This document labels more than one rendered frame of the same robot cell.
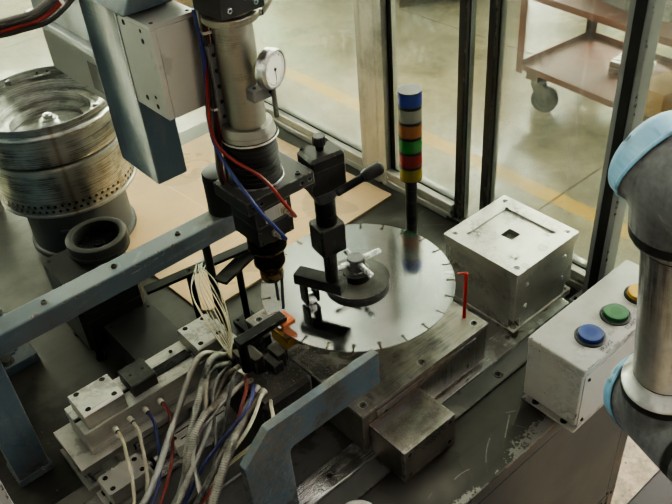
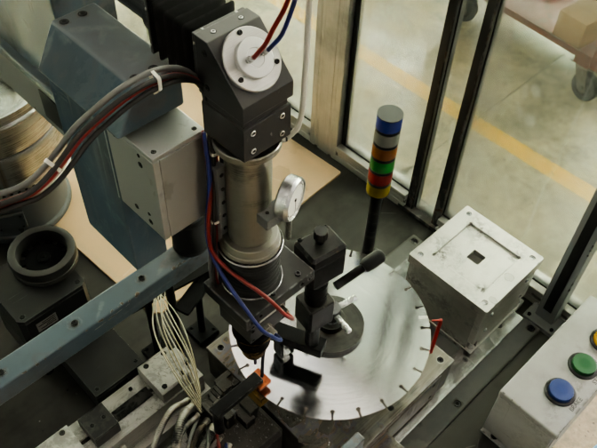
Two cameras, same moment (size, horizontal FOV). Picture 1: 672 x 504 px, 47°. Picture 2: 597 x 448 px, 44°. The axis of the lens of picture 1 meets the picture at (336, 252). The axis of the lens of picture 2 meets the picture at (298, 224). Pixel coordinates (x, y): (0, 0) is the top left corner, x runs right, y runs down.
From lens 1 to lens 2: 0.42 m
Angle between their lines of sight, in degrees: 13
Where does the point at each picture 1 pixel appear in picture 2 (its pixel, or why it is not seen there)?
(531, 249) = (497, 278)
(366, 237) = not seen: hidden behind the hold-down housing
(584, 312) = (553, 361)
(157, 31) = (161, 161)
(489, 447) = not seen: outside the picture
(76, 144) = (12, 140)
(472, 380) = (433, 410)
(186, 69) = (187, 188)
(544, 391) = (506, 434)
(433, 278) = (408, 324)
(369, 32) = (334, 12)
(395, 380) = (366, 430)
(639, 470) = not seen: hidden behind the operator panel
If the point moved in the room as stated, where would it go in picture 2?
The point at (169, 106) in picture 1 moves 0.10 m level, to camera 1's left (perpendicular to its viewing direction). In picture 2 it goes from (166, 228) to (70, 234)
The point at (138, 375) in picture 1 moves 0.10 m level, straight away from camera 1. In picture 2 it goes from (100, 426) to (82, 375)
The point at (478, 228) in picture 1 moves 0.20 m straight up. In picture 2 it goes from (443, 247) to (465, 173)
